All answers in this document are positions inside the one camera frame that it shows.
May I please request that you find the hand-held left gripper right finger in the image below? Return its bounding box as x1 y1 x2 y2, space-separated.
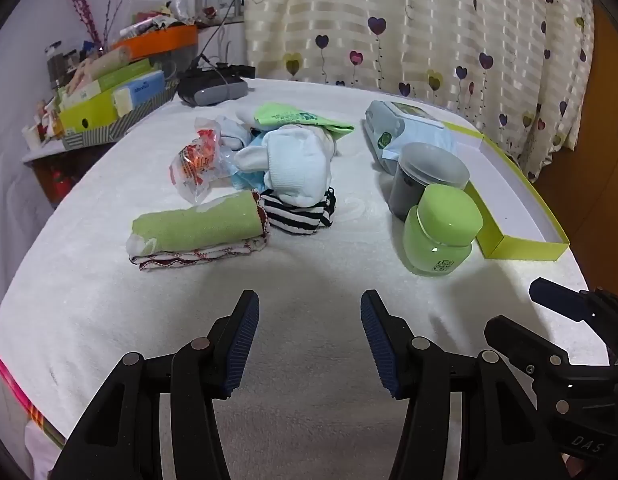
360 289 570 480

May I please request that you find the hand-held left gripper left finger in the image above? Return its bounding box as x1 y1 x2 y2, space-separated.
49 289 261 480

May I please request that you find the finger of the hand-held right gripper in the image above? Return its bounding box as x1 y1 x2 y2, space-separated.
529 277 618 366
484 315 572 376

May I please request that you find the yellow-green cardboard box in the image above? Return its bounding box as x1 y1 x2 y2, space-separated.
441 120 572 262

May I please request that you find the cream red-trimmed sock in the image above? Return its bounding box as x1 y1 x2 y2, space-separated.
128 205 270 272

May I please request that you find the green rabbit print sock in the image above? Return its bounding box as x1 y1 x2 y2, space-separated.
130 191 264 253

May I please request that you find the black white striped sock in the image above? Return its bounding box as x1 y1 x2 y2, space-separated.
259 187 322 237
314 186 338 230

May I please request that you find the blue face mask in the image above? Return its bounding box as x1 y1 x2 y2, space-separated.
229 132 270 193

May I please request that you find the light blue sock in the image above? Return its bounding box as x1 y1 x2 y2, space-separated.
216 115 255 151

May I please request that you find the green plastic bag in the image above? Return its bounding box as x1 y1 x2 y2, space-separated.
252 102 357 138

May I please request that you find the green plastic jar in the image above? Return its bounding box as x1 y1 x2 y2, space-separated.
402 183 484 277

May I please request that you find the grey translucent plastic jar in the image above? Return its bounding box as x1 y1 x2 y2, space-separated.
388 142 470 221

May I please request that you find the clear red snack packet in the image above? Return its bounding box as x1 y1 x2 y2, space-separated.
169 117 235 206

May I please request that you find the wooden wardrobe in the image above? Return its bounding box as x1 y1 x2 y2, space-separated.
519 0 618 291

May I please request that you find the light blue wet wipes pack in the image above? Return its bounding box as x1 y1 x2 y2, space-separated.
363 100 462 176

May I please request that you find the pink striped cloth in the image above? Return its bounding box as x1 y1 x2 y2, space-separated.
0 352 65 451

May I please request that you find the black grey headset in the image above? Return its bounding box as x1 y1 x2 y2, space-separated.
176 62 255 107

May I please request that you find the blue white carton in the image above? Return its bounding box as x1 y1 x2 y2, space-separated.
114 71 166 111

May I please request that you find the cream heart print curtain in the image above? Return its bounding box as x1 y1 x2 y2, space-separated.
241 0 597 183

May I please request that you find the rolled cream mat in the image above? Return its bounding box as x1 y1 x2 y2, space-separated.
72 45 132 88

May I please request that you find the orange storage box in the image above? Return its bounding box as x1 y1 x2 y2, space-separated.
112 25 199 58

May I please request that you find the dark glass jar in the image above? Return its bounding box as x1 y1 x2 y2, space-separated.
44 42 65 86

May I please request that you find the black cable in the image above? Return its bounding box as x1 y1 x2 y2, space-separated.
191 0 245 73

